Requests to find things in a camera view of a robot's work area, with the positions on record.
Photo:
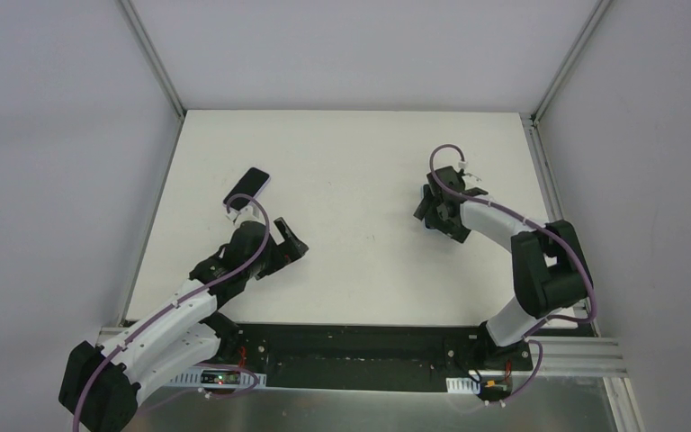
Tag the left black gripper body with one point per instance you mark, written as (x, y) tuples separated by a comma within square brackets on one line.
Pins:
[(278, 255)]

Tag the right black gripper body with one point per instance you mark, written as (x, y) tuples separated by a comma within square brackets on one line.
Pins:
[(435, 209)]

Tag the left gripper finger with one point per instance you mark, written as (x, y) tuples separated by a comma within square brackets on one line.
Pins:
[(282, 228), (292, 247)]

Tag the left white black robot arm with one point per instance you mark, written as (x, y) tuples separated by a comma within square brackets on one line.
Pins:
[(104, 386)]

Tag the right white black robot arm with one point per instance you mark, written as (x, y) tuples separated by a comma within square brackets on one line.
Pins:
[(548, 268)]

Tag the purple-edged black smartphone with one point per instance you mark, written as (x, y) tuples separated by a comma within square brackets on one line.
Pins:
[(250, 184)]

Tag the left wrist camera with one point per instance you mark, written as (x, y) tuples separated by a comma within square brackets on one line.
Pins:
[(247, 213)]

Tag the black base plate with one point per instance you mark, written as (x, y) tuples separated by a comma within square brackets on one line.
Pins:
[(366, 358)]

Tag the right white cable duct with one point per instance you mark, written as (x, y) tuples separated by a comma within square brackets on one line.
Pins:
[(462, 386)]

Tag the left aluminium frame post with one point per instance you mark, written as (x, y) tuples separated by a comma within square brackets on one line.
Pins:
[(140, 34)]

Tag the aluminium frame post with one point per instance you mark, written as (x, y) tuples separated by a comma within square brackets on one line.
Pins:
[(571, 59), (140, 34)]

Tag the right aluminium frame post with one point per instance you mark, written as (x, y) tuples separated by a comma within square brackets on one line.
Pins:
[(571, 59)]

